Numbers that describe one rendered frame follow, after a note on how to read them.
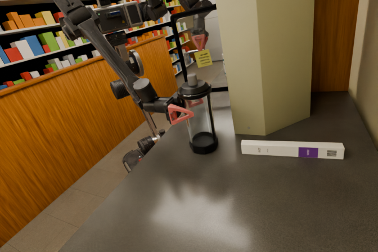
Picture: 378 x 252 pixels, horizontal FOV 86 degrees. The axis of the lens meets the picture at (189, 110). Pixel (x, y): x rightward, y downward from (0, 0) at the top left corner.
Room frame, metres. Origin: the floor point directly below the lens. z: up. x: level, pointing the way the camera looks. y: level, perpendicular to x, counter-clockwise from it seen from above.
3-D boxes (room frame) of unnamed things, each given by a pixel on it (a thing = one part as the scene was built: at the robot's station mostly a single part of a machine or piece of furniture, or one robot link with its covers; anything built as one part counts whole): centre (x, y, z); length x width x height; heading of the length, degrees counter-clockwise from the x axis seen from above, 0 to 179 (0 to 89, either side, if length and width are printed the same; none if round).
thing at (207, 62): (0.98, -0.15, 1.19); 0.30 x 0.01 x 0.40; 65
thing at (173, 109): (0.60, 0.02, 1.11); 0.09 x 0.07 x 0.07; 60
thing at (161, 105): (0.66, 0.07, 1.11); 0.10 x 0.07 x 0.07; 150
